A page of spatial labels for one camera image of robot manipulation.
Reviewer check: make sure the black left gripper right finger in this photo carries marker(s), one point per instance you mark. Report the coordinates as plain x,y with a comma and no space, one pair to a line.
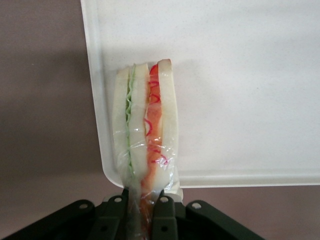
165,220

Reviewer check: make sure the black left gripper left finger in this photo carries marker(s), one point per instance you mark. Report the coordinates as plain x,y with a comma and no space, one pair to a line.
107,220

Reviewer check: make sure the plastic-wrapped triangle sandwich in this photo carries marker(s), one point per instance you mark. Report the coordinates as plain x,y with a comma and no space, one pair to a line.
136,130

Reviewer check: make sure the cream plastic tray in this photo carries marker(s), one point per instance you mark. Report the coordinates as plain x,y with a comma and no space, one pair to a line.
237,87

